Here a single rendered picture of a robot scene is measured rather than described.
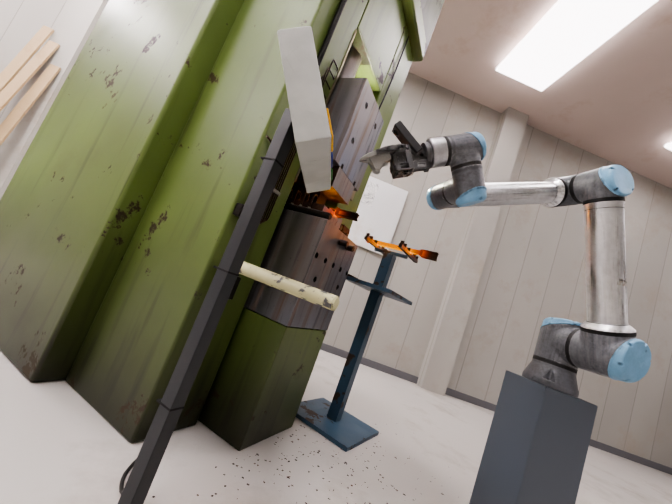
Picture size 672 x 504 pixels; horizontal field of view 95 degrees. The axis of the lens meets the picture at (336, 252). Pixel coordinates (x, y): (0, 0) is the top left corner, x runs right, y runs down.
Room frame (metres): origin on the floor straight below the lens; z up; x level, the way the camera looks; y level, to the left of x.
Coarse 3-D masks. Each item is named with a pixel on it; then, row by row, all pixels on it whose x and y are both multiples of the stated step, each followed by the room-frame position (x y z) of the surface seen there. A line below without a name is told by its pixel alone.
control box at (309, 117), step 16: (288, 32) 0.64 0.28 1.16; (304, 32) 0.64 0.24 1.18; (288, 48) 0.64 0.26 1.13; (304, 48) 0.64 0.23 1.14; (288, 64) 0.64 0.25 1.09; (304, 64) 0.64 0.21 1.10; (288, 80) 0.64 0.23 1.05; (304, 80) 0.64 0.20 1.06; (320, 80) 0.64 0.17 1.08; (288, 96) 0.64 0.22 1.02; (304, 96) 0.64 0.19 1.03; (320, 96) 0.64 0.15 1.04; (304, 112) 0.64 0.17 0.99; (320, 112) 0.64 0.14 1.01; (304, 128) 0.64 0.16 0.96; (320, 128) 0.64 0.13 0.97; (304, 144) 0.65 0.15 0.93; (320, 144) 0.66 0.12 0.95; (304, 160) 0.73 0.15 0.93; (320, 160) 0.74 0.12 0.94; (304, 176) 0.83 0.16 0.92; (320, 176) 0.85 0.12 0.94
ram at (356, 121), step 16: (352, 80) 1.24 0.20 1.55; (336, 96) 1.27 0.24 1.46; (352, 96) 1.23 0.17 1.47; (368, 96) 1.27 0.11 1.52; (336, 112) 1.25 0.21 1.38; (352, 112) 1.22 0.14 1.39; (368, 112) 1.32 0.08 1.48; (336, 128) 1.24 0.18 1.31; (352, 128) 1.25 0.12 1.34; (368, 128) 1.36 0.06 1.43; (336, 144) 1.22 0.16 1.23; (352, 144) 1.29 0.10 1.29; (368, 144) 1.42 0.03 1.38; (336, 160) 1.22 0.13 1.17; (352, 160) 1.33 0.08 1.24; (352, 176) 1.38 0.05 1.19
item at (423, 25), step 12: (408, 0) 1.50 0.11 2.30; (420, 0) 1.56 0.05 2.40; (432, 0) 1.69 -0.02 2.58; (444, 0) 1.86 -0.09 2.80; (408, 12) 1.56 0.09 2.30; (420, 12) 1.61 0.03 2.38; (432, 12) 1.75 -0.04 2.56; (408, 24) 1.63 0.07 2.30; (420, 24) 1.66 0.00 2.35; (432, 24) 1.81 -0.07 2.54; (420, 36) 1.71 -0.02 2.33; (420, 48) 1.77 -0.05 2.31; (420, 60) 1.86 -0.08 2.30
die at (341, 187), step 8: (336, 168) 1.26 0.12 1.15; (336, 176) 1.26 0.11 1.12; (344, 176) 1.32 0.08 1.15; (296, 184) 1.42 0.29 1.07; (304, 184) 1.37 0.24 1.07; (336, 184) 1.29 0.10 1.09; (344, 184) 1.34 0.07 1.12; (352, 184) 1.41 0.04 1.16; (328, 192) 1.36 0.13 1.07; (336, 192) 1.32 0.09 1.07; (344, 192) 1.37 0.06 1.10; (352, 192) 1.43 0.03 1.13; (328, 200) 1.48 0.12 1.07; (336, 200) 1.43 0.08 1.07; (344, 200) 1.39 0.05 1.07
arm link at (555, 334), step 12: (552, 324) 1.22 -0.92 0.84; (564, 324) 1.19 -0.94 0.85; (576, 324) 1.18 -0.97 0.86; (540, 336) 1.26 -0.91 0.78; (552, 336) 1.21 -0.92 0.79; (564, 336) 1.17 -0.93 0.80; (540, 348) 1.25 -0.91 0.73; (552, 348) 1.20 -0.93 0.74; (564, 348) 1.16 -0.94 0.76; (552, 360) 1.20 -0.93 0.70; (564, 360) 1.18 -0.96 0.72
